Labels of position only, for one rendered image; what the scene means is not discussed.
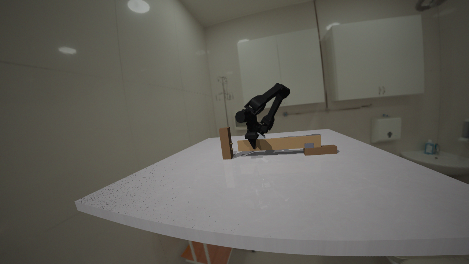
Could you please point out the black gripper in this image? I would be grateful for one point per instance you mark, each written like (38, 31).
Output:
(251, 134)

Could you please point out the long brown wooden rail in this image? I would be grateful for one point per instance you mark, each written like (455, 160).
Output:
(279, 143)

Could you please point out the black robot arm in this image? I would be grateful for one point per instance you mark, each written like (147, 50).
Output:
(258, 104)

